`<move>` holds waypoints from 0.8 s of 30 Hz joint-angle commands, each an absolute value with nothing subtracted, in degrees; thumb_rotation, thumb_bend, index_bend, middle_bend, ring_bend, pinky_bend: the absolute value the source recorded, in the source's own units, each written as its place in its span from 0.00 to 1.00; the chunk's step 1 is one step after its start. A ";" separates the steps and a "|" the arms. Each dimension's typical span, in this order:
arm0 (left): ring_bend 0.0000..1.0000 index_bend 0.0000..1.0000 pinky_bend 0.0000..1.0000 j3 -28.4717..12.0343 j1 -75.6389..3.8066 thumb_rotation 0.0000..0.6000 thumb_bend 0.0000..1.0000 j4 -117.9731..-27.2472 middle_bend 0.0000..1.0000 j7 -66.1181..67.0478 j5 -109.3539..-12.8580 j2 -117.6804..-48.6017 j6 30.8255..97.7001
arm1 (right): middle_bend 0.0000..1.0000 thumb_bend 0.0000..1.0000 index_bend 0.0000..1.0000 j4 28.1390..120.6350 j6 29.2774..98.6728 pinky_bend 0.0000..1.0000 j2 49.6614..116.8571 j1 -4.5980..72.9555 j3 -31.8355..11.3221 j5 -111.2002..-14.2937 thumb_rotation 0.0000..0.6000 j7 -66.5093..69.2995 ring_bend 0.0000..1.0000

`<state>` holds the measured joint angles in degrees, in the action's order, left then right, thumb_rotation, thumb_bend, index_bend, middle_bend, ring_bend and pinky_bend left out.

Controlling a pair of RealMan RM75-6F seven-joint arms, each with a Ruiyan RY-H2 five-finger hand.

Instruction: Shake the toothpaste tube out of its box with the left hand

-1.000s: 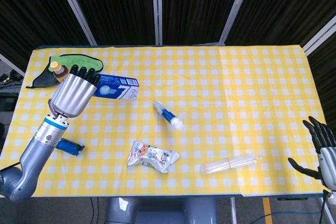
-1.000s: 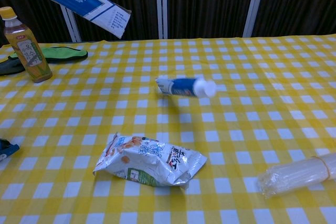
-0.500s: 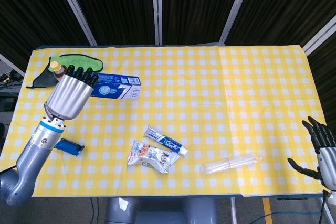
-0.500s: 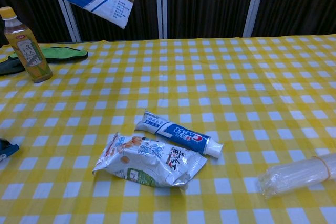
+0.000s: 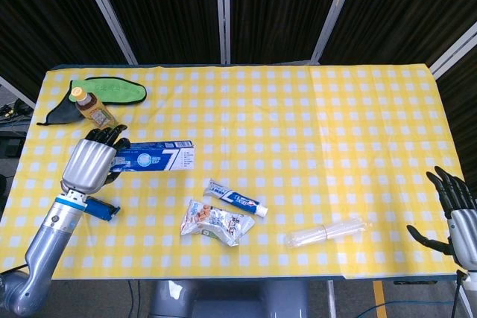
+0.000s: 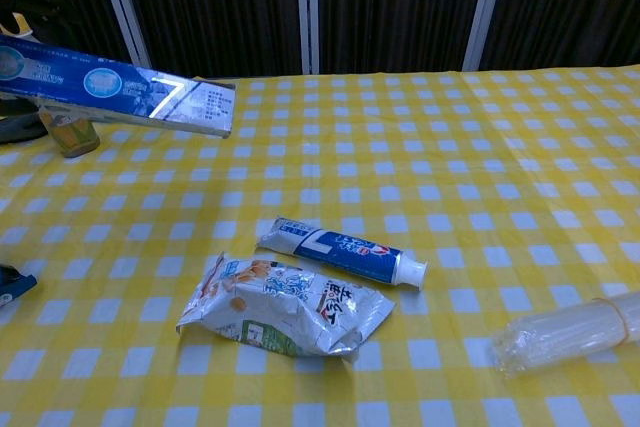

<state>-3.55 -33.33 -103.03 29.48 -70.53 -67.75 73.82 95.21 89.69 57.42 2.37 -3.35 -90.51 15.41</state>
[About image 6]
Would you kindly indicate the blue white toothpaste box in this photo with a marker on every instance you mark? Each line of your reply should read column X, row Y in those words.
column 125, row 92

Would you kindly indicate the blue white toothpaste tube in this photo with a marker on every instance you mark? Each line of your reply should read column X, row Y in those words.
column 345, row 252

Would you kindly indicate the white crumpled snack bag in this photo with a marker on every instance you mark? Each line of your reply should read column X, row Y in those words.
column 280, row 312

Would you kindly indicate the clear plastic straw bundle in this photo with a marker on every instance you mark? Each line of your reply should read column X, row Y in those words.
column 565, row 332

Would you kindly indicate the white partition frame post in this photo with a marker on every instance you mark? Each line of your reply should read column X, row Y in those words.
column 122, row 7
column 307, row 7
column 485, row 7

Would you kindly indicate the tea bottle with yellow cap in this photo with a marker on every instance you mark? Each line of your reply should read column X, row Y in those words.
column 70, row 139

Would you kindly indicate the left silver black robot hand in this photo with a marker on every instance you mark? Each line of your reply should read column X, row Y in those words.
column 15, row 103

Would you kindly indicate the yellow white checkered tablecloth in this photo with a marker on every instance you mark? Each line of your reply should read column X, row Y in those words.
column 450, row 172

